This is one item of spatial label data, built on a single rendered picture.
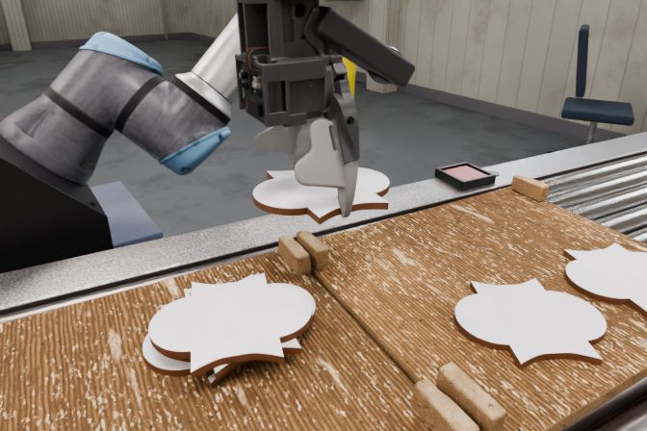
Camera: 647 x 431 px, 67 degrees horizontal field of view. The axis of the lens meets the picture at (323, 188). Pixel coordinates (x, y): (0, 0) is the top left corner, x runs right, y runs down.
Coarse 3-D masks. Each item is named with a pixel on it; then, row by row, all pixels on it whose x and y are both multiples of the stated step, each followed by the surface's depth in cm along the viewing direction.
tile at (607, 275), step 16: (576, 256) 59; (592, 256) 59; (608, 256) 59; (624, 256) 59; (640, 256) 59; (576, 272) 56; (592, 272) 56; (608, 272) 56; (624, 272) 56; (640, 272) 56; (576, 288) 54; (592, 288) 53; (608, 288) 53; (624, 288) 53; (640, 288) 53; (640, 304) 51
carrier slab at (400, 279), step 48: (336, 240) 65; (384, 240) 65; (432, 240) 65; (480, 240) 65; (528, 240) 65; (576, 240) 65; (624, 240) 65; (336, 288) 55; (384, 288) 55; (432, 288) 55; (384, 336) 47; (432, 336) 47; (624, 336) 47; (480, 384) 42; (528, 384) 42; (576, 384) 42; (624, 384) 42
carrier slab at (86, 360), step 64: (256, 256) 61; (64, 320) 50; (128, 320) 50; (320, 320) 50; (0, 384) 42; (64, 384) 42; (128, 384) 42; (192, 384) 42; (256, 384) 42; (320, 384) 42; (384, 384) 42
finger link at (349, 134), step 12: (336, 84) 43; (348, 84) 43; (336, 96) 42; (348, 96) 42; (336, 108) 42; (348, 108) 42; (336, 120) 43; (348, 120) 43; (348, 132) 42; (348, 144) 43; (348, 156) 43
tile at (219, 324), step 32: (192, 288) 49; (224, 288) 49; (256, 288) 49; (288, 288) 49; (160, 320) 44; (192, 320) 44; (224, 320) 44; (256, 320) 44; (288, 320) 44; (160, 352) 42; (192, 352) 41; (224, 352) 41; (256, 352) 41
